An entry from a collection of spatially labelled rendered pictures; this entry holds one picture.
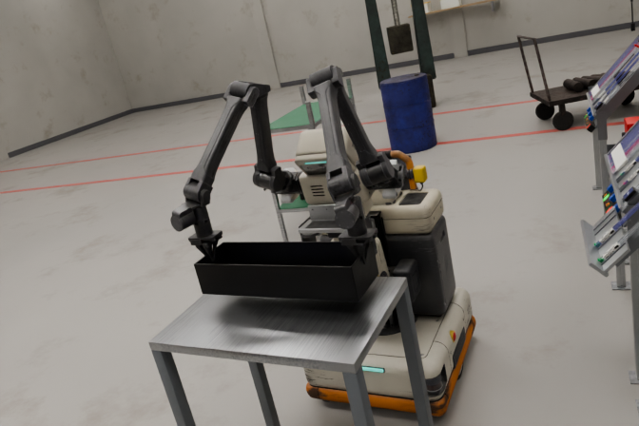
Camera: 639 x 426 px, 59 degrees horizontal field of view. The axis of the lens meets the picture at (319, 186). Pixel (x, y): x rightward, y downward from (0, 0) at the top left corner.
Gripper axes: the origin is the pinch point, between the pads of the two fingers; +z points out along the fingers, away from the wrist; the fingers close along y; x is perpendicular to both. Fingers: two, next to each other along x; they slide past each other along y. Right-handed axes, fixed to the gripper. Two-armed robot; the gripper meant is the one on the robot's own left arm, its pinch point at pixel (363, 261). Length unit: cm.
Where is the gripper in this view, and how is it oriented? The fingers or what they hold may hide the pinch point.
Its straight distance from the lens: 168.0
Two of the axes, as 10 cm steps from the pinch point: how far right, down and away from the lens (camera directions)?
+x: 4.3, -3.4, 8.4
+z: 2.1, 9.4, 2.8
